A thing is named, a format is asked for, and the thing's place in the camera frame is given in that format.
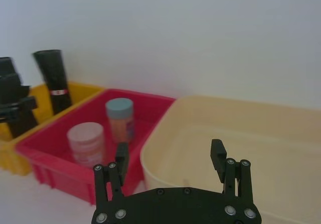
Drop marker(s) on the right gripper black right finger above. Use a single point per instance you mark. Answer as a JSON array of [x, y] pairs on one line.
[[234, 181]]

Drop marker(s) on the jar with blue lid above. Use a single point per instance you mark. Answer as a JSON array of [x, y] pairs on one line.
[[120, 118]]

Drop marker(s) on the jar with pale pink lid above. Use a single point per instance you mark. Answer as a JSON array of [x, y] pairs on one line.
[[86, 143]]

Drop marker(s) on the red plastic basket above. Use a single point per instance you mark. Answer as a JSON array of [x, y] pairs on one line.
[[55, 143]]

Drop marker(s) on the cream plastic basket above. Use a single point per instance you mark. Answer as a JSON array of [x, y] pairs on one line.
[[263, 133]]

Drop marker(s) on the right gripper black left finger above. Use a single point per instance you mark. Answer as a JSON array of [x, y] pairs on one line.
[[118, 181]]

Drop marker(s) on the black bottle with red band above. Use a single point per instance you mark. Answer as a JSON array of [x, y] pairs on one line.
[[56, 83]]

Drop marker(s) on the yellow plastic basket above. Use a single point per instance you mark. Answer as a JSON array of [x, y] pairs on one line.
[[82, 89]]

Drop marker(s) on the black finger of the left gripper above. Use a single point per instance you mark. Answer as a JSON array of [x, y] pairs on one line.
[[12, 88], [17, 108]]

